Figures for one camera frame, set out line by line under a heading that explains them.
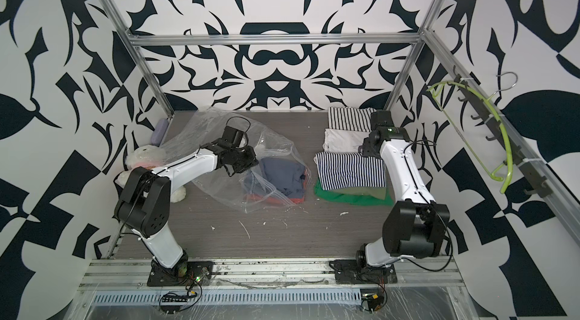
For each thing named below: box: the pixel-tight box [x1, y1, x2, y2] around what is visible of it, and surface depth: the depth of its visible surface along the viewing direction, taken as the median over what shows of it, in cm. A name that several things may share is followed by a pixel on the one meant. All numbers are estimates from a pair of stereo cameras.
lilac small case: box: [151, 118, 170, 148], surface depth 114 cm
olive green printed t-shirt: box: [324, 186, 386, 200], surface depth 91 cm
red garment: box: [244, 168, 310, 205], surface depth 84 cm
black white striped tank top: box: [327, 106, 377, 133], surface depth 121 cm
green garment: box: [322, 186, 387, 200], surface depth 91 cm
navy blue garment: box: [244, 156, 306, 200], surface depth 91 cm
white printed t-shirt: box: [322, 128, 371, 154], surface depth 107 cm
